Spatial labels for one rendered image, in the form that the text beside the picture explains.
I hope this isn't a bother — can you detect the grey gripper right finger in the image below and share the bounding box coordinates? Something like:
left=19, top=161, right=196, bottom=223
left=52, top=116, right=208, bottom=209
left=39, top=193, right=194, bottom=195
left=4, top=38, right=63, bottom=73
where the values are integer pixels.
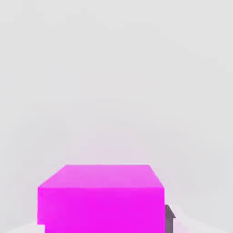
left=164, top=204, right=193, bottom=233

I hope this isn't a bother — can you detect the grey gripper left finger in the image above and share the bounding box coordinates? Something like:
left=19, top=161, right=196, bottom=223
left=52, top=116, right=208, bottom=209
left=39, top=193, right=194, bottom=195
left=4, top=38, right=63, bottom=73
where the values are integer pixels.
left=17, top=224, right=46, bottom=233

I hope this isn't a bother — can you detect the small magenta cube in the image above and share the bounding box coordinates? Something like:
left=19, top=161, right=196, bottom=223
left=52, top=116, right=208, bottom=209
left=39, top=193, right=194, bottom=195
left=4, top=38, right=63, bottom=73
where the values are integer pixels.
left=37, top=164, right=166, bottom=233

